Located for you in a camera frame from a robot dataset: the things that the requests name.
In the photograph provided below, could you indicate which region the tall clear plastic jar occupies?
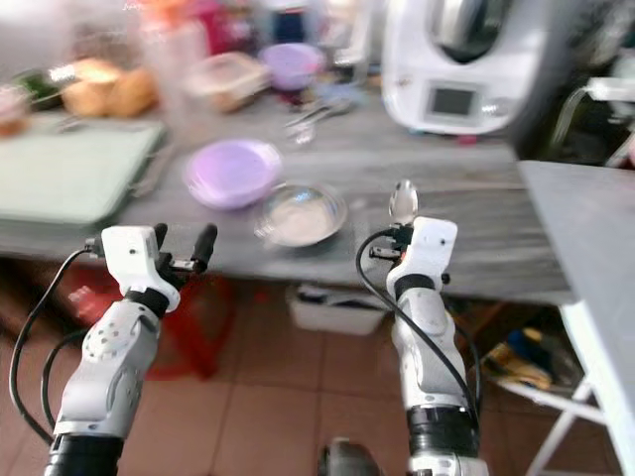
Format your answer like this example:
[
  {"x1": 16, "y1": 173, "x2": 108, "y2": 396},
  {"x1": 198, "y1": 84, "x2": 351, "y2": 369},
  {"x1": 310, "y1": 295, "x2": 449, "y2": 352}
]
[{"x1": 149, "y1": 18, "x2": 209, "y2": 150}]

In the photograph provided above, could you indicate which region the brown bread bun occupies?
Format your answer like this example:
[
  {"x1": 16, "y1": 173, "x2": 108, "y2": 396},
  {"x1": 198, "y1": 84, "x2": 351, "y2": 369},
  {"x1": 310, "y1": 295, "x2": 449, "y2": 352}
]
[
  {"x1": 62, "y1": 58, "x2": 124, "y2": 119},
  {"x1": 114, "y1": 67, "x2": 160, "y2": 119}
]

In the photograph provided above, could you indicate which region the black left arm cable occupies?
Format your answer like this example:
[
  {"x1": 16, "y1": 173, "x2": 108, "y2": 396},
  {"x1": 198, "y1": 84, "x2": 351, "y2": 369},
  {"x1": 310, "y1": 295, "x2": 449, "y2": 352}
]
[{"x1": 9, "y1": 241, "x2": 108, "y2": 445}]

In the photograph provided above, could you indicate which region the white table frame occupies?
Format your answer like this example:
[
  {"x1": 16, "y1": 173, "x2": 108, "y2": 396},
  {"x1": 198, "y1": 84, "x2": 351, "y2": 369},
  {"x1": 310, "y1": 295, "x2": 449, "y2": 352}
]
[{"x1": 506, "y1": 300, "x2": 635, "y2": 476}]

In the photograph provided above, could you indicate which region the white storage box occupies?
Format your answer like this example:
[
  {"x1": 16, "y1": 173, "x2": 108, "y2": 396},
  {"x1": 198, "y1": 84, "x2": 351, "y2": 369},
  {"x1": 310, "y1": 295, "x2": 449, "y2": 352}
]
[{"x1": 287, "y1": 285, "x2": 395, "y2": 337}]

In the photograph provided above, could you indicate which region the pale green cutting board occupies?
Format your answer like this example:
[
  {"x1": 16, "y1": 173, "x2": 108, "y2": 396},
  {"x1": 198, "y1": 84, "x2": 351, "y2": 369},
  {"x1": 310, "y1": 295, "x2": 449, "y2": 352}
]
[{"x1": 0, "y1": 119, "x2": 167, "y2": 232}]

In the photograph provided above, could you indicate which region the dark robot leg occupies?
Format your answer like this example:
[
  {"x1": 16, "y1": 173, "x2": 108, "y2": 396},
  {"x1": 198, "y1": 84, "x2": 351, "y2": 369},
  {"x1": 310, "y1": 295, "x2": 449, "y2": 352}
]
[{"x1": 318, "y1": 437, "x2": 385, "y2": 476}]

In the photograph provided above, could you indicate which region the clear plastic food container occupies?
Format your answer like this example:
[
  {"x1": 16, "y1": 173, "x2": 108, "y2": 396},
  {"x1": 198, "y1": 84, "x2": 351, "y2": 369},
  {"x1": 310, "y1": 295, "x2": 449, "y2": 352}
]
[{"x1": 188, "y1": 51, "x2": 272, "y2": 113}]

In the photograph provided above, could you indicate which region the white kitchen food processor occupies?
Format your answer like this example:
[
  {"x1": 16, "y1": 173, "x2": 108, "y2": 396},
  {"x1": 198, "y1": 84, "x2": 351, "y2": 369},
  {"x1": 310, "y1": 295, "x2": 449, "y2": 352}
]
[{"x1": 378, "y1": 0, "x2": 549, "y2": 138}]

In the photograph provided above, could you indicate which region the clear glass bowl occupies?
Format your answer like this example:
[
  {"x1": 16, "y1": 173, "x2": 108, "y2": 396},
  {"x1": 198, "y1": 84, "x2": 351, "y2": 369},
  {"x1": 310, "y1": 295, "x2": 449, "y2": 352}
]
[{"x1": 254, "y1": 179, "x2": 349, "y2": 249}]

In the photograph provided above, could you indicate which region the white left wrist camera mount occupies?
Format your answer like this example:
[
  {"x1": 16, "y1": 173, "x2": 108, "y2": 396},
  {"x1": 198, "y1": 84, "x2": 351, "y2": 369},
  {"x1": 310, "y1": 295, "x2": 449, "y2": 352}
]
[{"x1": 101, "y1": 225, "x2": 179, "y2": 298}]

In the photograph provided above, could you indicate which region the large purple plastic bowl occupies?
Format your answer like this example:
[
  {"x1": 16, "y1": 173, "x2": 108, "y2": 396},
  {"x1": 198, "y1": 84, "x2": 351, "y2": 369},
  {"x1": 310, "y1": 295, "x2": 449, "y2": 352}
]
[{"x1": 184, "y1": 137, "x2": 285, "y2": 212}]

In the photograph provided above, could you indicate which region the metal spoon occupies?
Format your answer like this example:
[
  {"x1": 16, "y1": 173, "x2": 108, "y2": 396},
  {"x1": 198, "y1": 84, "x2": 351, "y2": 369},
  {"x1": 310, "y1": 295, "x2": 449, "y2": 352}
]
[{"x1": 389, "y1": 178, "x2": 421, "y2": 228}]

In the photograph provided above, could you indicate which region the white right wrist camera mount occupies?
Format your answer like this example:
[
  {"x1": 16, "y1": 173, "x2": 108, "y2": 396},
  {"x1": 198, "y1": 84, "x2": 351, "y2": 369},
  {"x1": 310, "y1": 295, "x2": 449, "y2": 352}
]
[{"x1": 400, "y1": 216, "x2": 458, "y2": 289}]

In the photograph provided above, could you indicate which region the pink small bowl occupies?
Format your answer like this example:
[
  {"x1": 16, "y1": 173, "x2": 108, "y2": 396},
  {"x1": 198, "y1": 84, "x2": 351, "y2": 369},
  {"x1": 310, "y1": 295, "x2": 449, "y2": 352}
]
[{"x1": 0, "y1": 83, "x2": 32, "y2": 139}]

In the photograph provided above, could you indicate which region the small purple bowl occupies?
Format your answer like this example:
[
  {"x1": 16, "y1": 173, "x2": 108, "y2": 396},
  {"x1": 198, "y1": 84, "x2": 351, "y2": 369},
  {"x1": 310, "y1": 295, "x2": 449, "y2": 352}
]
[{"x1": 260, "y1": 42, "x2": 327, "y2": 93}]

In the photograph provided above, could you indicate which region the red plastic stool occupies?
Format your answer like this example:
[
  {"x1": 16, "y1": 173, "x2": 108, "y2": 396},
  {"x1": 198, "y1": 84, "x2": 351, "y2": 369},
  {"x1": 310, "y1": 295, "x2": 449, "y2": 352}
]
[{"x1": 60, "y1": 270, "x2": 221, "y2": 382}]

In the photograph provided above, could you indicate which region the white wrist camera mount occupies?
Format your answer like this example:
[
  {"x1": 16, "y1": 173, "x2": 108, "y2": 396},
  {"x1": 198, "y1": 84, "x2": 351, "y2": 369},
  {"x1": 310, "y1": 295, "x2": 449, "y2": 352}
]
[
  {"x1": 400, "y1": 216, "x2": 458, "y2": 289},
  {"x1": 101, "y1": 225, "x2": 179, "y2": 298}
]

